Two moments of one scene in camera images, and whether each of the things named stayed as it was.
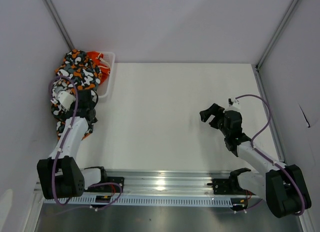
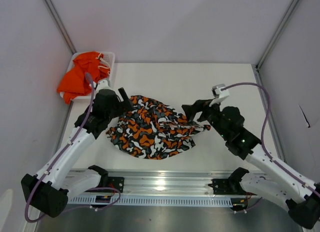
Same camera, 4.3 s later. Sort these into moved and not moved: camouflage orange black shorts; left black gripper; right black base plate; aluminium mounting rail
Moved: left black gripper; camouflage orange black shorts
Not moved: aluminium mounting rail; right black base plate
